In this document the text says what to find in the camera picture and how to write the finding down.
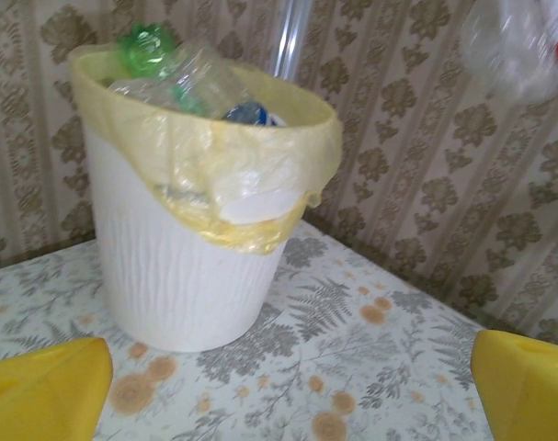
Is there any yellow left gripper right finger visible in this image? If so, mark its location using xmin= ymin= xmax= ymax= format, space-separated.
xmin=470 ymin=328 xmax=558 ymax=441

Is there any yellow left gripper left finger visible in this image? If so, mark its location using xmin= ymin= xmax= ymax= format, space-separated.
xmin=0 ymin=337 xmax=114 ymax=441

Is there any red cap bottle red label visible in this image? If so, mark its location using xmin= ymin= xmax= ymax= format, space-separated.
xmin=459 ymin=0 xmax=558 ymax=106

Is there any green bottle yellow cap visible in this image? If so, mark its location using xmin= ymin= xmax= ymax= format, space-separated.
xmin=116 ymin=21 xmax=209 ymax=116

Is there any long clear bottle blue label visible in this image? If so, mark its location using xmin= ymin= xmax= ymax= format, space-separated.
xmin=107 ymin=39 xmax=287 ymax=129

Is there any white plastic bin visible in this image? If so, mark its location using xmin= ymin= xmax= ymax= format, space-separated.
xmin=82 ymin=123 xmax=307 ymax=354

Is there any yellow plastic bin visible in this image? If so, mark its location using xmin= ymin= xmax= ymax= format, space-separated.
xmin=66 ymin=39 xmax=345 ymax=256

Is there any aluminium frame post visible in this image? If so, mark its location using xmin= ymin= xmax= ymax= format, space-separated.
xmin=276 ymin=0 xmax=313 ymax=84

